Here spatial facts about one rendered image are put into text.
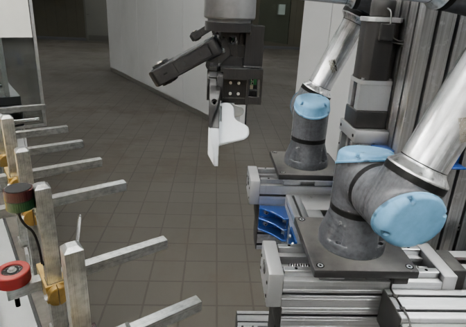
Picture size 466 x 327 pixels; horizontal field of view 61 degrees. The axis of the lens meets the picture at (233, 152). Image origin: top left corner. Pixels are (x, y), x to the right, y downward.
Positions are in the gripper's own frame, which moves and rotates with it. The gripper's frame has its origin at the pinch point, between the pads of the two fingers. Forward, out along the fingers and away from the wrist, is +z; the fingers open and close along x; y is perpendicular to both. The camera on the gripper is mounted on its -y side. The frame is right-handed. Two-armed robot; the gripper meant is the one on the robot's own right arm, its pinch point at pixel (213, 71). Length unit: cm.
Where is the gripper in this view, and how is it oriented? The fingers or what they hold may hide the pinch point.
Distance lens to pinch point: 146.3
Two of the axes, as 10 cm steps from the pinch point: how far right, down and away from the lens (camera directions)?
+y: 10.0, 0.3, 0.5
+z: -0.4, 9.4, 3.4
